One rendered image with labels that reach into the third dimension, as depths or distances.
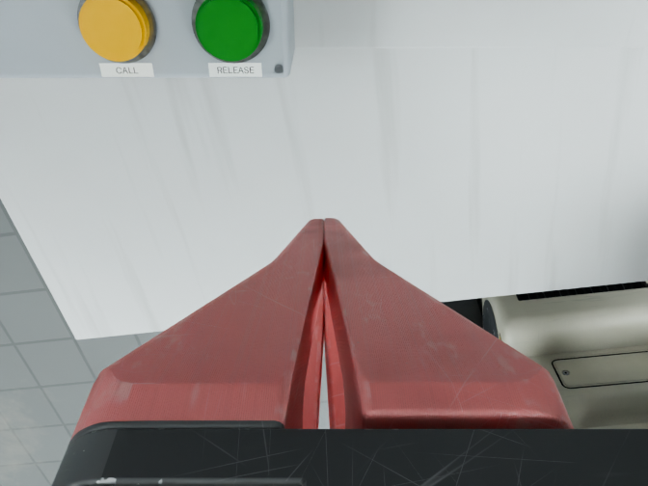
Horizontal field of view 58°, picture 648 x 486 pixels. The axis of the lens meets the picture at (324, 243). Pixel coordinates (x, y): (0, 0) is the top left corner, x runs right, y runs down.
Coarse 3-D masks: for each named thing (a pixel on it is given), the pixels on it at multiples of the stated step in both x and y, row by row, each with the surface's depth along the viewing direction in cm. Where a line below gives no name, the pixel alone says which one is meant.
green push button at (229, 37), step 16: (208, 0) 34; (224, 0) 34; (240, 0) 34; (208, 16) 35; (224, 16) 34; (240, 16) 34; (256, 16) 35; (208, 32) 35; (224, 32) 35; (240, 32) 35; (256, 32) 35; (208, 48) 36; (224, 48) 36; (240, 48) 36
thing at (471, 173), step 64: (320, 64) 47; (384, 64) 47; (448, 64) 47; (512, 64) 47; (576, 64) 47; (640, 64) 47; (0, 128) 51; (64, 128) 51; (128, 128) 51; (192, 128) 51; (256, 128) 51; (320, 128) 51; (384, 128) 50; (448, 128) 50; (512, 128) 50; (576, 128) 50; (640, 128) 50; (0, 192) 55; (64, 192) 55; (128, 192) 54; (192, 192) 54; (256, 192) 54; (320, 192) 54; (384, 192) 54; (448, 192) 54; (512, 192) 54; (576, 192) 54; (640, 192) 54; (64, 256) 59; (128, 256) 59; (192, 256) 59; (256, 256) 58; (384, 256) 58; (448, 256) 58; (512, 256) 58; (576, 256) 58; (640, 256) 58; (128, 320) 64
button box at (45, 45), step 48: (0, 0) 35; (48, 0) 35; (144, 0) 35; (192, 0) 35; (288, 0) 36; (0, 48) 37; (48, 48) 37; (144, 48) 37; (192, 48) 37; (288, 48) 37
